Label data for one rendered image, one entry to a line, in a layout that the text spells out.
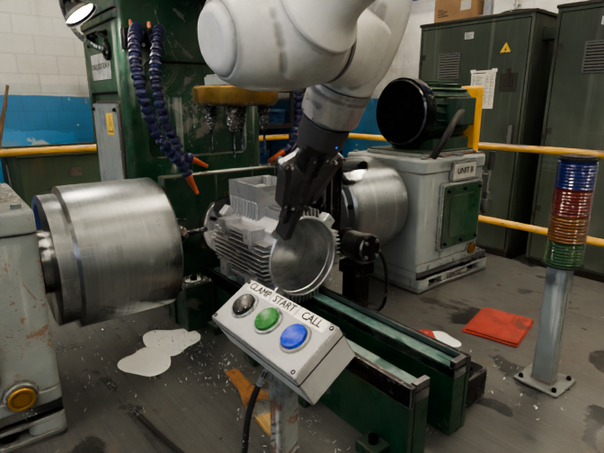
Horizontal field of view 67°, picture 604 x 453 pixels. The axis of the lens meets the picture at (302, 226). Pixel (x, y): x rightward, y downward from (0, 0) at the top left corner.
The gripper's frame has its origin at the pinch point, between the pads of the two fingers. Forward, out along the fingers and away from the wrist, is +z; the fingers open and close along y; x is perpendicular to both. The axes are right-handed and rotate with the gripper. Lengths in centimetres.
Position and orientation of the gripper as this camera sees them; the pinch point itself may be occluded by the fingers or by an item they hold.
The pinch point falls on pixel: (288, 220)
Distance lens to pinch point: 80.5
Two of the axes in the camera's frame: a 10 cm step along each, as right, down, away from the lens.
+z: -3.1, 7.3, 6.1
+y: -7.9, 1.6, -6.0
